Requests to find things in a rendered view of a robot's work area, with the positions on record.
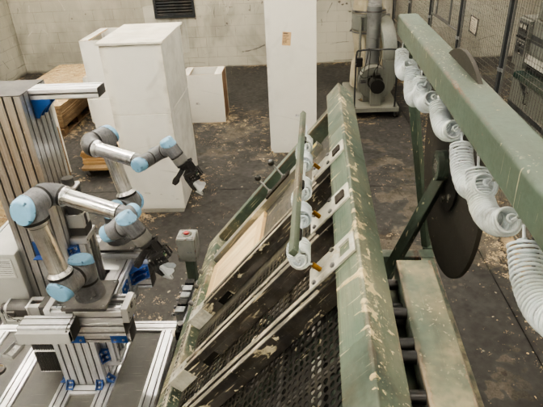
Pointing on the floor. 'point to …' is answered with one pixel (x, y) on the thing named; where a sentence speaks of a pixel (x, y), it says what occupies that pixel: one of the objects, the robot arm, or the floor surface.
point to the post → (191, 270)
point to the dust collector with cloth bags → (372, 60)
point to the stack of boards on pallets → (70, 111)
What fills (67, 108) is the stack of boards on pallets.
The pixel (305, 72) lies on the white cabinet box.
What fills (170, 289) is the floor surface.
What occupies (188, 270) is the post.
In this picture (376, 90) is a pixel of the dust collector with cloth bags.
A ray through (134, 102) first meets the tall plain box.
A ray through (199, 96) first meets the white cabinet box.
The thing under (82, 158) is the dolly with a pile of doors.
